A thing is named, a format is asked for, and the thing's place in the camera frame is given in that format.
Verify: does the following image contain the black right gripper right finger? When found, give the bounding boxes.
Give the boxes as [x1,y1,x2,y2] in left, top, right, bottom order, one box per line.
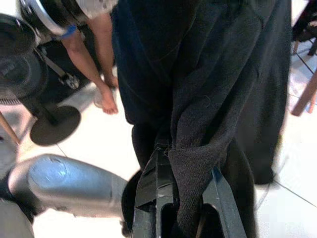
[197,165,249,238]

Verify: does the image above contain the brown wooden furniture leg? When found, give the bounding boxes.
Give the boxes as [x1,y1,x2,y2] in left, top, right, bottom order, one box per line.
[0,111,21,147]
[291,70,317,117]

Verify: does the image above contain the robot right leg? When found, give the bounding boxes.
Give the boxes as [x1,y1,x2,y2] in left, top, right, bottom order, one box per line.
[7,153,130,220]

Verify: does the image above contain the black pedestal fan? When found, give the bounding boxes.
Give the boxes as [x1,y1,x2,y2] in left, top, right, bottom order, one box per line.
[0,13,82,146]

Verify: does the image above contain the grey speckled shorts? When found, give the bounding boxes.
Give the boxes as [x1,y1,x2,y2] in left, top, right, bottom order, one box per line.
[81,0,118,19]

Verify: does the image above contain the black chair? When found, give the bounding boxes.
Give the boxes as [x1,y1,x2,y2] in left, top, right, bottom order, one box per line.
[292,0,317,57]

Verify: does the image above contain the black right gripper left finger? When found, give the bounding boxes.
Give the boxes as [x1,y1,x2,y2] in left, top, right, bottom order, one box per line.
[132,138,180,238]

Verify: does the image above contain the black garment with patterned trim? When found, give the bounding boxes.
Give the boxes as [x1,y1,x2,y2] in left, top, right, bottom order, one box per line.
[111,0,293,238]

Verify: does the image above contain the person bare leg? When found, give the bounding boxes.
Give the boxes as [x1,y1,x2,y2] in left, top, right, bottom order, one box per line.
[61,29,119,115]
[85,12,120,88]

